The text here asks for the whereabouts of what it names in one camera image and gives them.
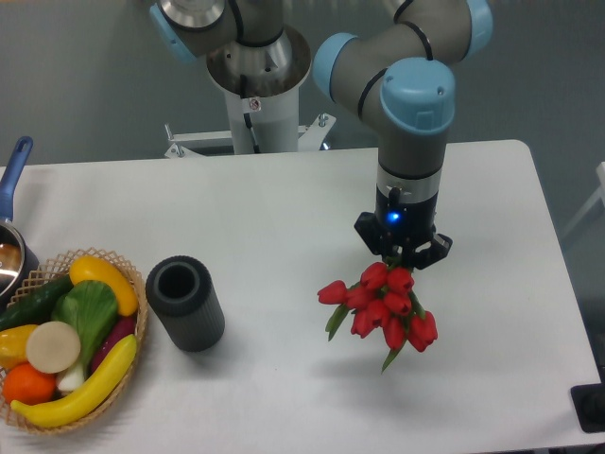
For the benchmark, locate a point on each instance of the beige round slice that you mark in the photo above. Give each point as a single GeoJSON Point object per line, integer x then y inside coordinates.
{"type": "Point", "coordinates": [53, 347]}

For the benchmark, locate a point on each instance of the blue handled saucepan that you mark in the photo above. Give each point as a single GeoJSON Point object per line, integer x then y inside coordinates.
{"type": "Point", "coordinates": [17, 260]}

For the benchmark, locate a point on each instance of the purple sweet potato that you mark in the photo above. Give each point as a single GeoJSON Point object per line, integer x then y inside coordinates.
{"type": "Point", "coordinates": [123, 327]}

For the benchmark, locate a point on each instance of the yellow squash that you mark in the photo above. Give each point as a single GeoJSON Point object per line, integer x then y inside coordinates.
{"type": "Point", "coordinates": [92, 268]}

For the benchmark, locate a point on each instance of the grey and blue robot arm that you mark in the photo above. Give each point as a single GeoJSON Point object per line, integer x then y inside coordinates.
{"type": "Point", "coordinates": [399, 83]}

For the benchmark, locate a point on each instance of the red tulip bouquet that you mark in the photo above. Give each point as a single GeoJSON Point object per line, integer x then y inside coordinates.
{"type": "Point", "coordinates": [383, 298]}

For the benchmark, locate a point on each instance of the long yellow banana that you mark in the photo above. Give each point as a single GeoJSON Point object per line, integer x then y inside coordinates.
{"type": "Point", "coordinates": [90, 395]}

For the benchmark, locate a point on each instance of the woven wicker basket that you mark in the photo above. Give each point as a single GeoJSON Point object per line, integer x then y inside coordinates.
{"type": "Point", "coordinates": [54, 268]}

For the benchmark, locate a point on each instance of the dark grey ribbed vase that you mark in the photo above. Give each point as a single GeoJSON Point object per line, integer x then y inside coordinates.
{"type": "Point", "coordinates": [181, 292]}

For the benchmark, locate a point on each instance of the dark green cucumber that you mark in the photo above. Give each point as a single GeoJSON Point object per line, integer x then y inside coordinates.
{"type": "Point", "coordinates": [37, 305]}

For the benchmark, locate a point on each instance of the white frame at right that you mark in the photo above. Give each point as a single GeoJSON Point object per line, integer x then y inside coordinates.
{"type": "Point", "coordinates": [589, 212]}

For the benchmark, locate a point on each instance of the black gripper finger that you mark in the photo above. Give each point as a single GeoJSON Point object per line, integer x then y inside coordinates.
{"type": "Point", "coordinates": [438, 248]}
{"type": "Point", "coordinates": [374, 236]}

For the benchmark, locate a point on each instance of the orange fruit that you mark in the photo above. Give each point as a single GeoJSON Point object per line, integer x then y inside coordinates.
{"type": "Point", "coordinates": [26, 384]}

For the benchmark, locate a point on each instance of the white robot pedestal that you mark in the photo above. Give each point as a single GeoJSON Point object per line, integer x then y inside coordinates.
{"type": "Point", "coordinates": [258, 125]}

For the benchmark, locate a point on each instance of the yellow bell pepper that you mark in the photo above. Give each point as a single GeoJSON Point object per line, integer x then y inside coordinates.
{"type": "Point", "coordinates": [13, 345]}

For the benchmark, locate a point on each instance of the green bok choy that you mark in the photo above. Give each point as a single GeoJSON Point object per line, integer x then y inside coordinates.
{"type": "Point", "coordinates": [90, 308]}

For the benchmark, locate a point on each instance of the black device at edge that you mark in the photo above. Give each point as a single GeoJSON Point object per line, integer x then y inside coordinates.
{"type": "Point", "coordinates": [588, 402]}

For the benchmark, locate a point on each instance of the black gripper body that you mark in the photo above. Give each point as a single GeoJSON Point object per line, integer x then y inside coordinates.
{"type": "Point", "coordinates": [403, 223]}

